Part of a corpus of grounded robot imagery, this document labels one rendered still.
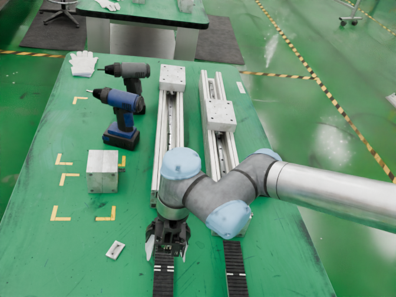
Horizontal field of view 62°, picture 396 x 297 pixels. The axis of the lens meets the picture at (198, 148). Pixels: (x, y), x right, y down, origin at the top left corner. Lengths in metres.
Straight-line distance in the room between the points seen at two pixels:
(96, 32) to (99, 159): 1.66
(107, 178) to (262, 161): 0.54
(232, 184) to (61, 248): 0.55
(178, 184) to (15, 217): 0.59
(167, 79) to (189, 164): 0.86
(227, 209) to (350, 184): 0.20
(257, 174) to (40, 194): 0.70
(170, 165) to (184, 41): 2.06
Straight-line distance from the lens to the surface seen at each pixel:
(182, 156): 0.63
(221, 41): 4.34
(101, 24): 2.60
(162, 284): 0.90
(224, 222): 0.59
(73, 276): 0.95
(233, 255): 0.97
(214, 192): 0.60
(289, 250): 1.08
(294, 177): 0.62
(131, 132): 1.22
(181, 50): 2.65
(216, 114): 1.28
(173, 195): 0.64
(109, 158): 1.08
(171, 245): 0.76
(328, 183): 0.60
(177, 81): 1.45
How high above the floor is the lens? 1.61
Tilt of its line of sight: 40 degrees down
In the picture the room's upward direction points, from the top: 12 degrees clockwise
